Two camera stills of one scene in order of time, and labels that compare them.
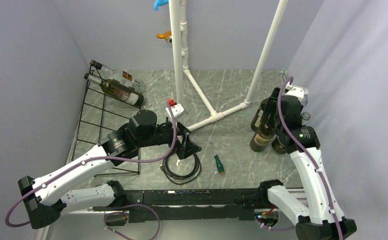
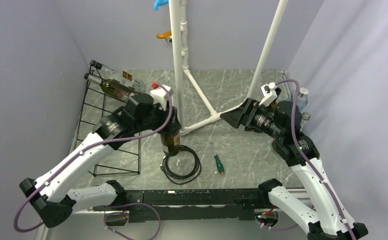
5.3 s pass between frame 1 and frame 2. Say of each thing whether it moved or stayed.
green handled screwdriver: stayed
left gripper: moved
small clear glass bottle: stayed
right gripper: moved
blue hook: stayed
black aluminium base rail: stayed
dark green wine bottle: stayed
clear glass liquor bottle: stayed
